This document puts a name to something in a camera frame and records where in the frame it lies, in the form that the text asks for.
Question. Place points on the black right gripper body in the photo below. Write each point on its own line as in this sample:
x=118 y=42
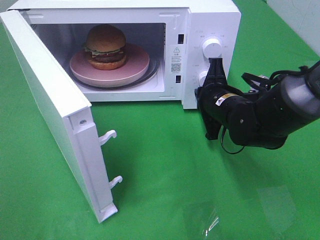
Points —
x=212 y=94

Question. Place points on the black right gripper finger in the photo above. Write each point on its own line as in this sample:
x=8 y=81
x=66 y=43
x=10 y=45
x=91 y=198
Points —
x=212 y=126
x=216 y=71

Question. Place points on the white round knob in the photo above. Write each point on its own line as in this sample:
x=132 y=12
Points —
x=202 y=78
x=212 y=48

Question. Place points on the pink round plate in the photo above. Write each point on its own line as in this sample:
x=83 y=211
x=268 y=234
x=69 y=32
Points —
x=136 y=65

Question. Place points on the toy burger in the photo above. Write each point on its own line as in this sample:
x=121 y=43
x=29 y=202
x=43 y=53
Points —
x=105 y=47

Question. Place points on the white microwave door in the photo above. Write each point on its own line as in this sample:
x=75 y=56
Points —
x=67 y=113

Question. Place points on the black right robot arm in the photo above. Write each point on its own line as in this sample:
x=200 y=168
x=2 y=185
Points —
x=275 y=107

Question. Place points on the white warning label sticker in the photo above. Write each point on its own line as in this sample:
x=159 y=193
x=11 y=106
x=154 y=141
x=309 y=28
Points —
x=176 y=58

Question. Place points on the glass microwave turntable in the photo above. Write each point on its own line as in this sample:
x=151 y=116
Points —
x=149 y=74

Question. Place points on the green table cloth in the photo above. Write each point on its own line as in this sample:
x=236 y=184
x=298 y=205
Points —
x=166 y=164

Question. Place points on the clear tape piece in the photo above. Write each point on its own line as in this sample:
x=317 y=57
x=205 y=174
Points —
x=202 y=221

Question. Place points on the white microwave oven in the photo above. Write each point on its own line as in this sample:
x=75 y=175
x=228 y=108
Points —
x=154 y=25

